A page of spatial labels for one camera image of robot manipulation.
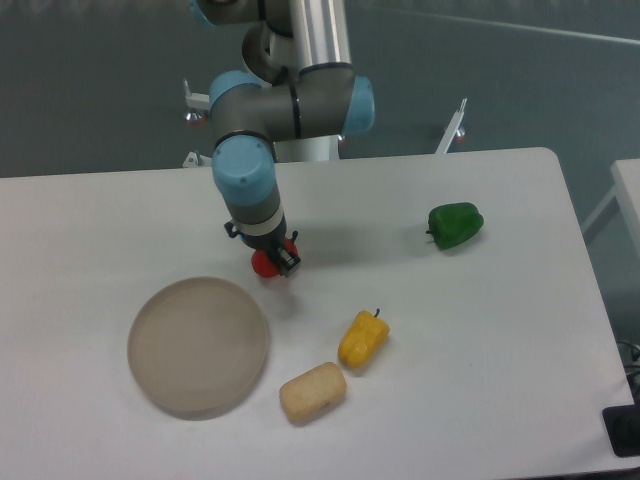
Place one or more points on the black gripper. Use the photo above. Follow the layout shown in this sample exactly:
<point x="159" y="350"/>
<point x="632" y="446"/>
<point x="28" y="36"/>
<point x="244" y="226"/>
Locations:
<point x="285" y="260"/>

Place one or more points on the red bell pepper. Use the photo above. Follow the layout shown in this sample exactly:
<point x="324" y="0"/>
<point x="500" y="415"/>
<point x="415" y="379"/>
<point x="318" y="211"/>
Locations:
<point x="262" y="266"/>

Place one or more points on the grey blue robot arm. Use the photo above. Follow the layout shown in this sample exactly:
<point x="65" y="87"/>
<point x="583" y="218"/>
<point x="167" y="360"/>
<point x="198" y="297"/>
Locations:
<point x="299" y="84"/>

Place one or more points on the yellow bell pepper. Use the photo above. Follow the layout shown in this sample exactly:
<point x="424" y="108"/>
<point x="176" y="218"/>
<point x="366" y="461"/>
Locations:
<point x="362" y="340"/>

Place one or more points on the green bell pepper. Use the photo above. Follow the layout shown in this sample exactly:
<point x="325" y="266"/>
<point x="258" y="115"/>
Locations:
<point x="451" y="225"/>

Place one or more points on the beige round plate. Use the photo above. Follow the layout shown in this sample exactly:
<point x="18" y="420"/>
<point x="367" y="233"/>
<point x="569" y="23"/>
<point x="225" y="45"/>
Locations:
<point x="197" y="347"/>

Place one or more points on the beige bread piece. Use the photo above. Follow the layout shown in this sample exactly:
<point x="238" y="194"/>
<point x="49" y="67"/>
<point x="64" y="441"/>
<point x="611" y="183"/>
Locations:
<point x="307" y="394"/>

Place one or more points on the white side table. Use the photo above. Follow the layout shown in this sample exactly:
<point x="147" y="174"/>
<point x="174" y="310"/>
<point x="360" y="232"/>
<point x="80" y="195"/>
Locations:
<point x="622" y="197"/>

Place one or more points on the black device at table edge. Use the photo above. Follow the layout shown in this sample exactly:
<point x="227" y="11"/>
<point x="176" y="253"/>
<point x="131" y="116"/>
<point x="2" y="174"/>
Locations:
<point x="622" y="426"/>

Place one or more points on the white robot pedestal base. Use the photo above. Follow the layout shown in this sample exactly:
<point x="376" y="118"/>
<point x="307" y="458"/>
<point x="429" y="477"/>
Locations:
<point x="310" y="149"/>

